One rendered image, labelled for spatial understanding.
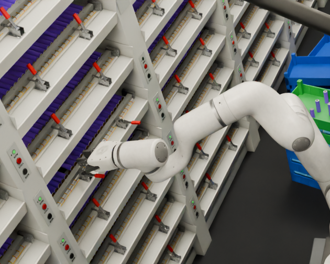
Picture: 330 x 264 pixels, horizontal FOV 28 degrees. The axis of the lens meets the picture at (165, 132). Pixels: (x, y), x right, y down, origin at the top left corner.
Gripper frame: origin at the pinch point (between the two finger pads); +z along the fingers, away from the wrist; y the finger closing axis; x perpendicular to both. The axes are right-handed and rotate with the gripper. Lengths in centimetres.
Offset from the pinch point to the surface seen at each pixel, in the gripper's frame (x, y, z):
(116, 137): 7.7, -19.5, 4.3
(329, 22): -56, 44, -118
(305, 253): 108, -54, -18
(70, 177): 3.8, 4.8, 6.3
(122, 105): 3.4, -32.5, 6.9
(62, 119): -13.2, -4.3, 4.1
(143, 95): 5.9, -41.2, 3.8
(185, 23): 5, -89, 8
